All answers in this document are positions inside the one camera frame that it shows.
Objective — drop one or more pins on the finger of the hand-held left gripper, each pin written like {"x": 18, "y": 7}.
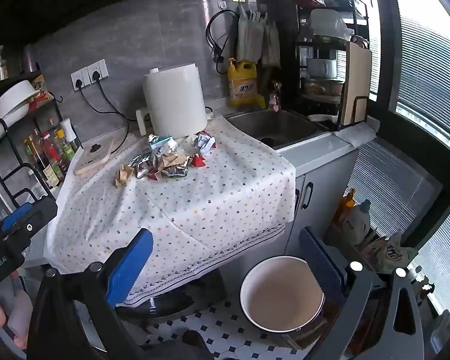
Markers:
{"x": 17, "y": 215}

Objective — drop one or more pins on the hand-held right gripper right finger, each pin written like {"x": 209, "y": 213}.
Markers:
{"x": 322, "y": 266}

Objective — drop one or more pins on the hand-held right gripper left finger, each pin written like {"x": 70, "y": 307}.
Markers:
{"x": 131, "y": 266}

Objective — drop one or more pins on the white round bucket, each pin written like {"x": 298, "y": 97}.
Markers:
{"x": 281, "y": 300}

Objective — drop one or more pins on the pile of wrappers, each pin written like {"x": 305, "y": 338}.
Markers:
{"x": 168, "y": 165}

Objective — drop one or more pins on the red white paper sheet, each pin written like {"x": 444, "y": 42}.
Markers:
{"x": 204, "y": 143}

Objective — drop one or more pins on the black round base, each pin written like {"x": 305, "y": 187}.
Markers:
{"x": 172, "y": 303}

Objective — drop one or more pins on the grey white spray bottle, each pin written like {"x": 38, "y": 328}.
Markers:
{"x": 356, "y": 221}

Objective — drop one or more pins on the orange bottle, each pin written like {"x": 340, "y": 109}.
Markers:
{"x": 344, "y": 206}

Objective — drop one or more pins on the printed refill pouch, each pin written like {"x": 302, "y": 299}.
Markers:
{"x": 390, "y": 251}

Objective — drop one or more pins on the row of seasoning bottles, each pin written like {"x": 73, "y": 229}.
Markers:
{"x": 54, "y": 150}

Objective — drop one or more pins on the dotted white tablecloth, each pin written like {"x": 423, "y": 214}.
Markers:
{"x": 195, "y": 210}

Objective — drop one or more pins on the white kitchen cabinet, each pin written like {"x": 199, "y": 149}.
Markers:
{"x": 330, "y": 172}

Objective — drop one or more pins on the black seasoning rack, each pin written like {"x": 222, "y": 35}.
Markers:
{"x": 56, "y": 105}

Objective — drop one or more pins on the white bowl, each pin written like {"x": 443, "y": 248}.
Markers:
{"x": 15, "y": 97}

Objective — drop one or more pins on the colourful snack packet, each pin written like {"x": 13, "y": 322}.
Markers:
{"x": 42, "y": 90}

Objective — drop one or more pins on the steel sink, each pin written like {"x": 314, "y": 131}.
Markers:
{"x": 277, "y": 125}

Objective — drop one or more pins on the white dish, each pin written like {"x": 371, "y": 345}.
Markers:
{"x": 322, "y": 117}

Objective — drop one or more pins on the white cylindrical appliance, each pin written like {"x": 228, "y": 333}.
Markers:
{"x": 174, "y": 101}

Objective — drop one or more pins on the black dish rack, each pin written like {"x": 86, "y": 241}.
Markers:
{"x": 302, "y": 93}

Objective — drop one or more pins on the small pink bottle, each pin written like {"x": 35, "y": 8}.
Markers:
{"x": 274, "y": 97}

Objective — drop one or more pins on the beige cutting board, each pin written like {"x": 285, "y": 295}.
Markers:
{"x": 356, "y": 82}

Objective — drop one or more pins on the white mug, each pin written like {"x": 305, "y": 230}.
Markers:
{"x": 322, "y": 68}

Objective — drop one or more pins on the yellow detergent bottle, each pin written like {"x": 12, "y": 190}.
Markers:
{"x": 243, "y": 84}

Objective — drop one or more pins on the hanging clear plastic bags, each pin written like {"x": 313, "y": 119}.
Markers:
{"x": 251, "y": 37}

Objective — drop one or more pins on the white plastic container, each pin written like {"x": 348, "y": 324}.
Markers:
{"x": 330, "y": 22}

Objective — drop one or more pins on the white wall socket panel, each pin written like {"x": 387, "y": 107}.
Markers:
{"x": 90, "y": 75}

